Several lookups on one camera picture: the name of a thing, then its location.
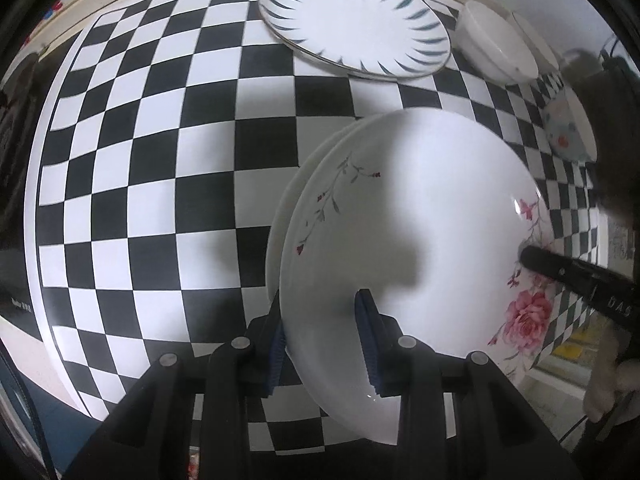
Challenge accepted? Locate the pastel dotted bowl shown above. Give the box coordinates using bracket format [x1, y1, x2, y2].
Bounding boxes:
[544, 85, 598, 163]

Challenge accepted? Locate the blue leaf pattern plate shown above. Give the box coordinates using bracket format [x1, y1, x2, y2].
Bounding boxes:
[257, 0, 452, 81]

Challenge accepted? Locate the white bowl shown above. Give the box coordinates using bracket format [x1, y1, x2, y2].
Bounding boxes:
[454, 0, 540, 84]
[510, 12, 560, 75]

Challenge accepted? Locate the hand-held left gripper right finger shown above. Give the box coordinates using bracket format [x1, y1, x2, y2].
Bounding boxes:
[354, 289, 583, 480]

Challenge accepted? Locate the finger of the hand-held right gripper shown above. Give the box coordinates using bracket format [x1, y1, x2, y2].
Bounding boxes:
[520, 244, 599, 300]

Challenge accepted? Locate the white floral plate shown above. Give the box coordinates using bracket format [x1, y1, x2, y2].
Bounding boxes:
[279, 108, 556, 446]

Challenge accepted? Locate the black white checkered tablecloth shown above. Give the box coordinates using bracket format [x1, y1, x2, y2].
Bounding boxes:
[25, 0, 608, 441]

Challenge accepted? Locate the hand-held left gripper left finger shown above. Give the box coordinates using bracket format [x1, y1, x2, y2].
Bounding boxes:
[65, 292, 288, 480]

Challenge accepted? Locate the person's right hand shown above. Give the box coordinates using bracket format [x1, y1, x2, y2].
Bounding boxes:
[583, 327, 633, 424]

